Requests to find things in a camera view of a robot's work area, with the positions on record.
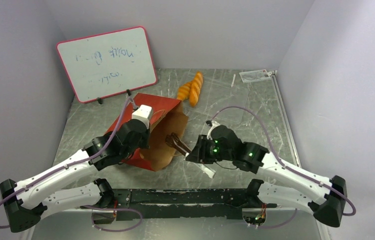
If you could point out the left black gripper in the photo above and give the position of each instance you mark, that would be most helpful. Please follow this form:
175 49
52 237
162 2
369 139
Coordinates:
145 143

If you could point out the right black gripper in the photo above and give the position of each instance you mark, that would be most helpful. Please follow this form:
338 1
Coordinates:
195 152

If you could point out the small striped orange croissant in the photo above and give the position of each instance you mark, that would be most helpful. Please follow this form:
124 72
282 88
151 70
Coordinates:
183 92

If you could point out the long orange baguette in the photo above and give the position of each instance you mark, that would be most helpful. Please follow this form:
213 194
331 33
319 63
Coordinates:
195 90

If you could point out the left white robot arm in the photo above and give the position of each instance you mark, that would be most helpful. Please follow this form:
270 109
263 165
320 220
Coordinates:
31 200

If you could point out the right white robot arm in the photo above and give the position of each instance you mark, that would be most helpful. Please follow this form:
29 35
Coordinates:
320 196

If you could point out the red framed whiteboard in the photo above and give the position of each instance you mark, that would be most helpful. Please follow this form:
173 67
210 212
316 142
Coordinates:
108 64

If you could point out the white marker pen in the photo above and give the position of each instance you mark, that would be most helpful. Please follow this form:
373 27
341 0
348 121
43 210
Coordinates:
233 80

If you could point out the small white card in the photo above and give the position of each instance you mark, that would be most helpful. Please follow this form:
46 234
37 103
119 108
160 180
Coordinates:
255 76

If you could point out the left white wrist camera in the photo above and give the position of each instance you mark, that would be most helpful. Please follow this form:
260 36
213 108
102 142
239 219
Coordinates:
144 114

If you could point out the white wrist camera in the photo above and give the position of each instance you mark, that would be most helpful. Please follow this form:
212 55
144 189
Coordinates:
212 125
144 114

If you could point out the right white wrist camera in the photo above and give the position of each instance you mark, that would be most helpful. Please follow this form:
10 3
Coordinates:
212 125

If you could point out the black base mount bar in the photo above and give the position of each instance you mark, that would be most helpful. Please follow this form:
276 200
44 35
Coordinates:
132 204

